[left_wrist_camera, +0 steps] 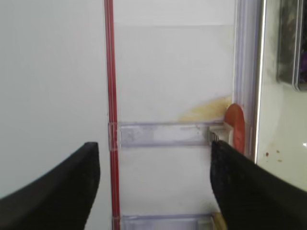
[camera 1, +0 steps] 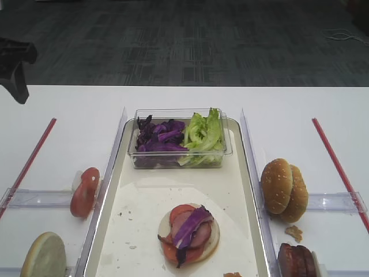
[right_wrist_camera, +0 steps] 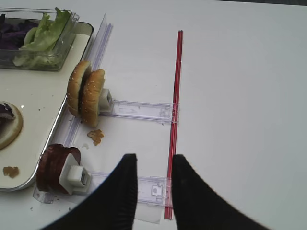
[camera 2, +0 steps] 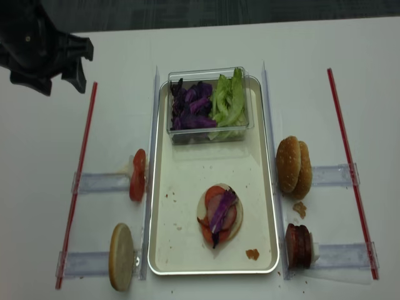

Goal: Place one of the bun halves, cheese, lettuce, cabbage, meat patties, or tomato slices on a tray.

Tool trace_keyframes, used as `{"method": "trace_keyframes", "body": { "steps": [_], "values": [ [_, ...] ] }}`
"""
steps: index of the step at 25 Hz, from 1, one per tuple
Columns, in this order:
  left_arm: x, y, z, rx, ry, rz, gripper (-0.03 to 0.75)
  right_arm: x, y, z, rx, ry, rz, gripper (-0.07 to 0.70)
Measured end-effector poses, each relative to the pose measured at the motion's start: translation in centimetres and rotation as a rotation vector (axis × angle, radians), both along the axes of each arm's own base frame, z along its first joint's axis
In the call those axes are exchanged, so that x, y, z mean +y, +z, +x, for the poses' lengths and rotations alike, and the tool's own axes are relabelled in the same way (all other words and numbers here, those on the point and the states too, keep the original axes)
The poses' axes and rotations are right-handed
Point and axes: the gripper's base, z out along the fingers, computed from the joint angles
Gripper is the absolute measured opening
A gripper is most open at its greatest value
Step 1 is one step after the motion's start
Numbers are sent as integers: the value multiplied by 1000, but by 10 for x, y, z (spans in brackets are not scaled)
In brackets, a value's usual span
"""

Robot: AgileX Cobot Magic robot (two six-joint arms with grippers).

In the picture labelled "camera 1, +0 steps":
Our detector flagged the clear plastic salad container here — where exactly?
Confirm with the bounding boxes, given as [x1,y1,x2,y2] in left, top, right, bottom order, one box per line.
[127,107,233,169]

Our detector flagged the green lettuce leaves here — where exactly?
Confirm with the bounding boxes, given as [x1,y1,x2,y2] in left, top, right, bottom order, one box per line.
[178,108,224,167]

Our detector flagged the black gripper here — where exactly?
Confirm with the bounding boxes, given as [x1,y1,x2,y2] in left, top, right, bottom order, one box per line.
[1,38,37,104]

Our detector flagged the red tape strip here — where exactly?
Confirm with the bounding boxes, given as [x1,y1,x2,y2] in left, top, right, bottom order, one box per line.
[0,118,57,217]
[311,118,368,231]

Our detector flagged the rear upright tomato slice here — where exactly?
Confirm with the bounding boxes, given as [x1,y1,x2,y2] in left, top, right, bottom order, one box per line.
[81,167,100,190]

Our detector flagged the tomato slice on bun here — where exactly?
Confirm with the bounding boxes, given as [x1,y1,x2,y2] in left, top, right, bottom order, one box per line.
[158,203,205,268]

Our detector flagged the purple cabbage leaf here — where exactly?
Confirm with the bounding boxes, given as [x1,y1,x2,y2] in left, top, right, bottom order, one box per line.
[174,205,214,250]

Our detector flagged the bottom bun slice on tray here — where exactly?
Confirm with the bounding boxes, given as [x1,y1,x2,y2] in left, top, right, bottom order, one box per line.
[157,203,220,268]

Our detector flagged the front sesame bun top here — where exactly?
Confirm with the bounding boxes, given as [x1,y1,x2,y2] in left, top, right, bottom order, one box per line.
[261,158,292,215]

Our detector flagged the purple cabbage pile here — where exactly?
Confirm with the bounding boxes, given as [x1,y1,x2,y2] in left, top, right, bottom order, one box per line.
[135,115,188,169]

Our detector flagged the right long clear divider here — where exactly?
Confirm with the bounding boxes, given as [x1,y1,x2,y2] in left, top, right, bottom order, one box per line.
[240,109,281,276]

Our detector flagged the left red tape strip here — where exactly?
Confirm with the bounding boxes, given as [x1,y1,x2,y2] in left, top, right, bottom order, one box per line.
[0,118,57,217]

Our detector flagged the stack of meat patties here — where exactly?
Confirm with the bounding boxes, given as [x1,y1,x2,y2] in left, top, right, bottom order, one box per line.
[277,243,318,277]

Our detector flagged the sesame bun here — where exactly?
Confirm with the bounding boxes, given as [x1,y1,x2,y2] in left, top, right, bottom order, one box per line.
[281,164,308,223]
[261,158,292,215]

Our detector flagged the upper left clear holder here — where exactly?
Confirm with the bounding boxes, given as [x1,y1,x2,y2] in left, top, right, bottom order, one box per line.
[1,181,82,209]

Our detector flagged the bread crumb on table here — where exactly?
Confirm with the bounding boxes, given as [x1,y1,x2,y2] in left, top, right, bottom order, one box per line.
[285,225,303,242]

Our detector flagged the cream metal tray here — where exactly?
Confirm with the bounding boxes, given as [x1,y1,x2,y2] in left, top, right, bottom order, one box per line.
[84,119,268,276]

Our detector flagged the white cable on floor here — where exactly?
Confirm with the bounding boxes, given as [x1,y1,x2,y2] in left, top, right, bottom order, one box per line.
[322,28,369,46]

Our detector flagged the upper right clear holder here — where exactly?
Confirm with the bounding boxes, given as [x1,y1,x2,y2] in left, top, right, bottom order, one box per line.
[292,192,368,214]

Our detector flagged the clear holder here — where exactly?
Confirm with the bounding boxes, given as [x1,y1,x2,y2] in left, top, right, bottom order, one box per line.
[292,192,368,214]
[1,181,82,209]

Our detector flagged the rear sesame bun top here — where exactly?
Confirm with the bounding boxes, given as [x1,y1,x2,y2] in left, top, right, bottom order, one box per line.
[281,164,308,223]

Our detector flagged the left long clear divider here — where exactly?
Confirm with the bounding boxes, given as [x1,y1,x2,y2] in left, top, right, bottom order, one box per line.
[70,108,127,276]

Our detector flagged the long clear divider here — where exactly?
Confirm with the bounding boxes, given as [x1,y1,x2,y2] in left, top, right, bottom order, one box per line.
[240,109,281,276]
[70,108,127,276]

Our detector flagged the round ham slice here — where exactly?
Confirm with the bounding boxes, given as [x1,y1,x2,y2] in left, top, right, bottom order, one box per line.
[158,212,220,249]

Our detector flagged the right red tape strip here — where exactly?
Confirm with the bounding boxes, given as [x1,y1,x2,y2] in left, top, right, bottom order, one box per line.
[311,118,368,231]

